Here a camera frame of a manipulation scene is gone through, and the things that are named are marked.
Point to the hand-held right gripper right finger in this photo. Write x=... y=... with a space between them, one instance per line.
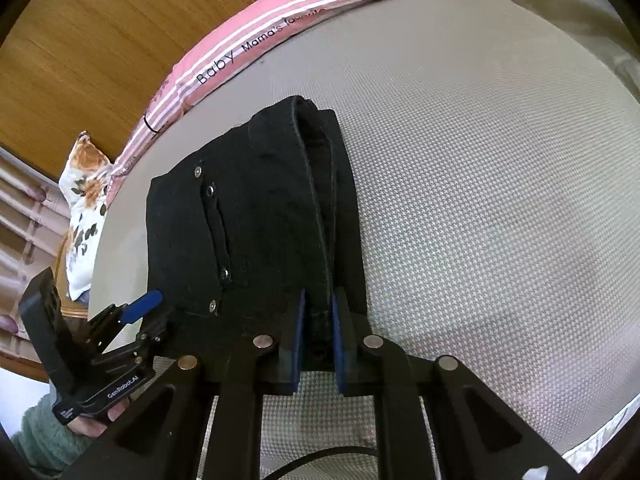
x=336 y=345

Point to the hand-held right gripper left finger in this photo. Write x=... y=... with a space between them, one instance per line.
x=300 y=340

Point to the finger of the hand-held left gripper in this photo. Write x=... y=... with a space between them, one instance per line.
x=145 y=301
x=155 y=327

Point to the black pants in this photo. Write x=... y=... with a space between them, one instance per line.
x=260 y=210

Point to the person's left forearm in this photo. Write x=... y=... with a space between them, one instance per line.
x=45 y=445

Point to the person's left hand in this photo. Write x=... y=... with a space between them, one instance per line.
x=90 y=425

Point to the wicker chair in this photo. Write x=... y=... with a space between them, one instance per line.
x=75 y=310

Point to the floral pillow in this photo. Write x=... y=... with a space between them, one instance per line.
x=85 y=200

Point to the beige curtain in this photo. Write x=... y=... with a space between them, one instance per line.
x=25 y=210

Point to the grey woven bed mat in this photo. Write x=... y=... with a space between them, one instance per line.
x=475 y=185

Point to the pink striped pillow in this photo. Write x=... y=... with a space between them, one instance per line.
x=240 y=50

